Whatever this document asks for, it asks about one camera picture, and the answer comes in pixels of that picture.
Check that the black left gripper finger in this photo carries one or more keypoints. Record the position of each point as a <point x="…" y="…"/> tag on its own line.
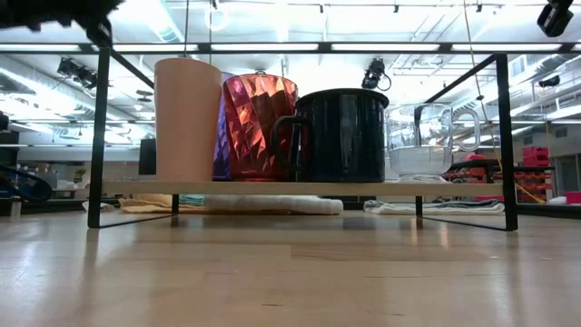
<point x="100" y="32"/>

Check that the peach plastic cup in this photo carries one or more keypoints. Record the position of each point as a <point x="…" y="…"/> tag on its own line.
<point x="186" y="122"/>

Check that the purple faceted tumbler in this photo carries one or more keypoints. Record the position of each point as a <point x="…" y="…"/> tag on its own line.
<point x="223" y="150"/>

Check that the orange faceted tumbler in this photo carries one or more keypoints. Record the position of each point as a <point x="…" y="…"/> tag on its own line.
<point x="254" y="127"/>

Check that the clear plastic cup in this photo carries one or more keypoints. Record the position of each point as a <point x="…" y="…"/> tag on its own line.
<point x="420" y="163"/>

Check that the black enamel mug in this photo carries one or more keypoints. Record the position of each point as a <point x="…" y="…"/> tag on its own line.
<point x="345" y="136"/>

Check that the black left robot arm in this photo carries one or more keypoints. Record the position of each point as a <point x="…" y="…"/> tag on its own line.
<point x="27" y="11"/>

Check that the black monitor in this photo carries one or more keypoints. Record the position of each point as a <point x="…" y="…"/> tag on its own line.
<point x="147" y="156"/>

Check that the red parts bin rack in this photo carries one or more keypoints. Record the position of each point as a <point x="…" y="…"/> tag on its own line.
<point x="535" y="156"/>

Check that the small white packet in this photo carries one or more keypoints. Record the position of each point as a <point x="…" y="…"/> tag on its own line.
<point x="95" y="206"/>

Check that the pink bin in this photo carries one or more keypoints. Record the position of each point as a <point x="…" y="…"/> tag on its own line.
<point x="573" y="197"/>

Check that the teal cloth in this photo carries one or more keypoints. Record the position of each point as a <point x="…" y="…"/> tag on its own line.
<point x="190" y="200"/>

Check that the grey cloth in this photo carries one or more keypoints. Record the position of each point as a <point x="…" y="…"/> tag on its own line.
<point x="467" y="203"/>

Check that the white patterned towel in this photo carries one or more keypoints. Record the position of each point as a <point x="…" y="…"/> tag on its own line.
<point x="281" y="205"/>

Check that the black rig frame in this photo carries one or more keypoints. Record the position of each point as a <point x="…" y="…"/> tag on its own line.
<point x="54" y="206"/>

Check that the black hanging camera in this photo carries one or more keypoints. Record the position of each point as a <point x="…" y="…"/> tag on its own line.
<point x="373" y="72"/>

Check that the wooden shelf black frame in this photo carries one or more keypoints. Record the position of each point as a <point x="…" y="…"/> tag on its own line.
<point x="318" y="189"/>

